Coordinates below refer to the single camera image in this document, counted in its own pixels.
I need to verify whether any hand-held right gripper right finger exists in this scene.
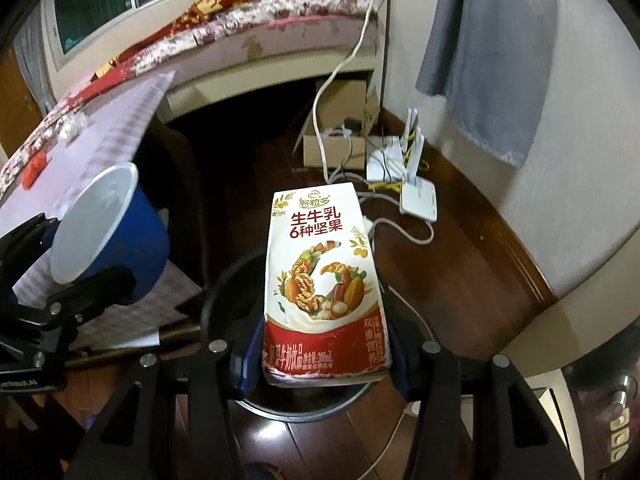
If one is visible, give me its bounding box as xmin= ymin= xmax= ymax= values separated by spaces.
xmin=386 ymin=321 xmax=583 ymax=480

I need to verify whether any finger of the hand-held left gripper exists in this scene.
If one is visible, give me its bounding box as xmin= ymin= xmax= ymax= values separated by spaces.
xmin=0 ymin=266 xmax=137 ymax=367
xmin=0 ymin=212 xmax=61 ymax=281

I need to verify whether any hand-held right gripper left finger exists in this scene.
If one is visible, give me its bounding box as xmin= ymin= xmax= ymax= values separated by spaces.
xmin=65 ymin=319 xmax=267 ymax=480

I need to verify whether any black round trash bin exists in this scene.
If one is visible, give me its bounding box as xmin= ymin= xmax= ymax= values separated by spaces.
xmin=200 ymin=247 xmax=441 ymax=418

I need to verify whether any blue paper cup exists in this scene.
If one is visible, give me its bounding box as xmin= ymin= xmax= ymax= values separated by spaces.
xmin=47 ymin=162 xmax=171 ymax=306

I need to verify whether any white and red milk carton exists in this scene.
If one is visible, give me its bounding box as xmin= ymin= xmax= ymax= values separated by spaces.
xmin=261 ymin=182 xmax=393 ymax=388

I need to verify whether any small red wrapper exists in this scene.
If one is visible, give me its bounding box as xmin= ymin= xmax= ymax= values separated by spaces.
xmin=22 ymin=152 xmax=53 ymax=188

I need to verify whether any white crumpled tissue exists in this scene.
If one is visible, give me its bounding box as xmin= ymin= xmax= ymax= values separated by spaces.
xmin=55 ymin=110 xmax=88 ymax=143

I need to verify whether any pink checked tablecloth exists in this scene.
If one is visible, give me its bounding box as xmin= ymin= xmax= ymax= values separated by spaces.
xmin=0 ymin=67 xmax=206 ymax=356

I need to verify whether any white flat modem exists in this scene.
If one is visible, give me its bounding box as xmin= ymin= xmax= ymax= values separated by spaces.
xmin=400 ymin=177 xmax=438 ymax=222

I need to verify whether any grey window curtain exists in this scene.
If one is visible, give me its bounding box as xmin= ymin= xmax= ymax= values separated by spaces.
xmin=12 ymin=20 xmax=53 ymax=116

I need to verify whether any white router with antennas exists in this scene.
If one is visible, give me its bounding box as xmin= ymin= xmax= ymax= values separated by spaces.
xmin=366 ymin=107 xmax=426 ymax=183

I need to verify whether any open cardboard box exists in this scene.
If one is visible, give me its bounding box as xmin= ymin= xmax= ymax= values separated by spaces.
xmin=302 ymin=77 xmax=383 ymax=171

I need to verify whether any red patterned blanket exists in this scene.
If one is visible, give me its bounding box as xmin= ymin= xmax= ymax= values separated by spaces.
xmin=95 ymin=0 xmax=281 ymax=83

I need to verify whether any grey hanging cloth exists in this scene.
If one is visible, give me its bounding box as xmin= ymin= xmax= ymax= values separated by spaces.
xmin=415 ymin=0 xmax=561 ymax=168

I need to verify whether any bed with floral mattress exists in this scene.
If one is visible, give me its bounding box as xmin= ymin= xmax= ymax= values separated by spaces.
xmin=0 ymin=0 xmax=380 ymax=196

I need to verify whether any white power cable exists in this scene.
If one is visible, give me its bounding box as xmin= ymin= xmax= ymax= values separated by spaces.
xmin=311 ymin=0 xmax=436 ymax=246

